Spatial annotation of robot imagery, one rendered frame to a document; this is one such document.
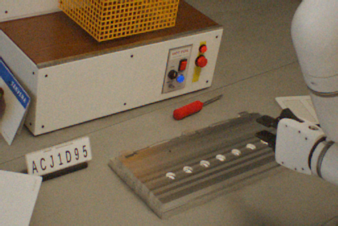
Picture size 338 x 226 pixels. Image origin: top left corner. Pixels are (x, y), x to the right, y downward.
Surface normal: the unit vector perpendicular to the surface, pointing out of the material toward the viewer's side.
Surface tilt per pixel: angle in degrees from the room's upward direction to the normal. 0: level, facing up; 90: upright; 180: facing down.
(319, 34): 86
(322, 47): 97
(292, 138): 90
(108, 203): 0
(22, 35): 0
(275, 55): 0
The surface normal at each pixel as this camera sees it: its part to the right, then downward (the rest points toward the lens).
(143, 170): 0.16, -0.83
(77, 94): 0.60, 0.52
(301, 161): -0.76, 0.30
